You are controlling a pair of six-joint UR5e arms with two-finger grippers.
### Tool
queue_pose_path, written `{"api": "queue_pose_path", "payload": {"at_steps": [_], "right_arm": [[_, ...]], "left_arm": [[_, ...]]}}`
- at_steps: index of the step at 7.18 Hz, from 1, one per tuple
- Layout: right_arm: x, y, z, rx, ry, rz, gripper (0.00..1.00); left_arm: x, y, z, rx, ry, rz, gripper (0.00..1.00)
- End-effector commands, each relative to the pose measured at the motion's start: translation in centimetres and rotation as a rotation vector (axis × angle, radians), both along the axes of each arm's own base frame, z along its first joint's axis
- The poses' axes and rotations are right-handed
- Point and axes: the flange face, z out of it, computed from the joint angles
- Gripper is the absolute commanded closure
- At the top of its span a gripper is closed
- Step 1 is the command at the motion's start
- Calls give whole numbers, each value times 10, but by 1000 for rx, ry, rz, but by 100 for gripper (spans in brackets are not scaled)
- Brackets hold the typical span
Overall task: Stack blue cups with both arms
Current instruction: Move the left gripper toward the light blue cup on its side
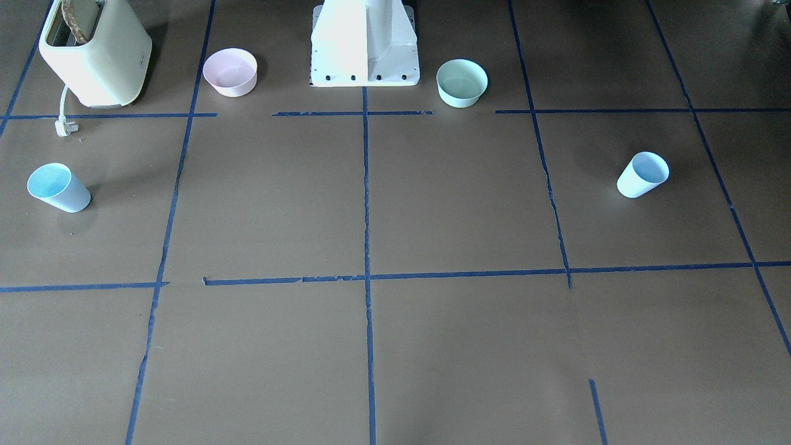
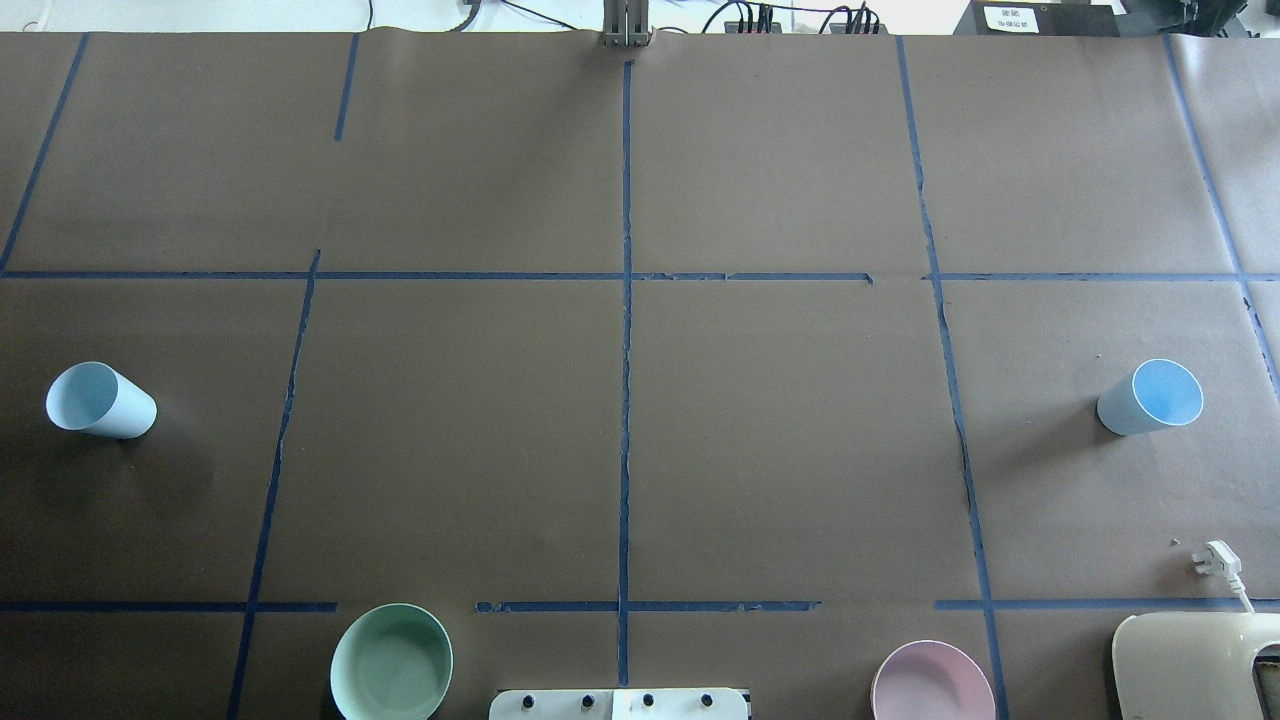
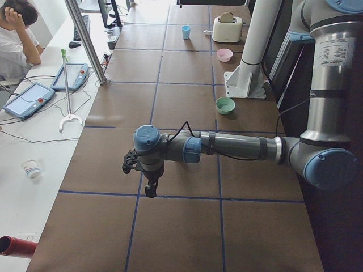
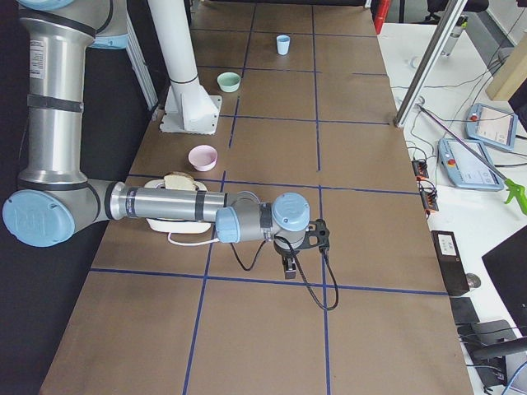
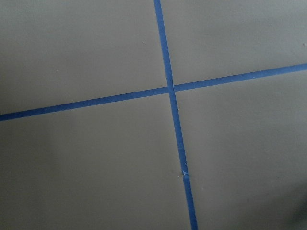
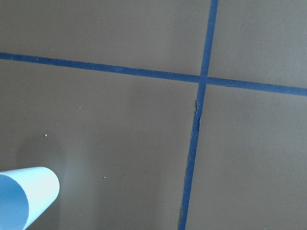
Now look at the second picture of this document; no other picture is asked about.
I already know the black box with label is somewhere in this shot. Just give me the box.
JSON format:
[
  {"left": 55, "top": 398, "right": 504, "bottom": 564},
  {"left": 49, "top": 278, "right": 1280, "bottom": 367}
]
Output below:
[{"left": 952, "top": 1, "right": 1120, "bottom": 37}]

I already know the pink bowl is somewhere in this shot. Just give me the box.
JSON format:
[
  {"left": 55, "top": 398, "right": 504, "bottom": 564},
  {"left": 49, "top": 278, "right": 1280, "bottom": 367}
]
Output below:
[{"left": 869, "top": 641, "right": 997, "bottom": 719}]

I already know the light blue cup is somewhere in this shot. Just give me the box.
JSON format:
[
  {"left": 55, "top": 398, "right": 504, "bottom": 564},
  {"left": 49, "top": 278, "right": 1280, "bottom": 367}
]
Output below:
[{"left": 45, "top": 361, "right": 157, "bottom": 439}]

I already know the white appliance with cord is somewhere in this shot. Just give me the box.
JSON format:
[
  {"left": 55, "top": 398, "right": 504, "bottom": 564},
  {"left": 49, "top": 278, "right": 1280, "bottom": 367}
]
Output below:
[{"left": 1111, "top": 611, "right": 1279, "bottom": 719}]

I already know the green bowl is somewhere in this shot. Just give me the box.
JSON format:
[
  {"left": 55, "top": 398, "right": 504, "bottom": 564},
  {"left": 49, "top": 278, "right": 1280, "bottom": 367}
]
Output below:
[{"left": 329, "top": 603, "right": 454, "bottom": 719}]

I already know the aluminium profile post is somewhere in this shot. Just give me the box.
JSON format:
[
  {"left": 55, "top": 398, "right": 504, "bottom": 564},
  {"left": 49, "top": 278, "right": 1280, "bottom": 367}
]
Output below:
[{"left": 602, "top": 0, "right": 652, "bottom": 47}]

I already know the white power plug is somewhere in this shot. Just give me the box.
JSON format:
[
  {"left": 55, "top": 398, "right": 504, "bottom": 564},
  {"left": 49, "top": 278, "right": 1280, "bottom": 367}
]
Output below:
[{"left": 1190, "top": 539, "right": 1243, "bottom": 588}]

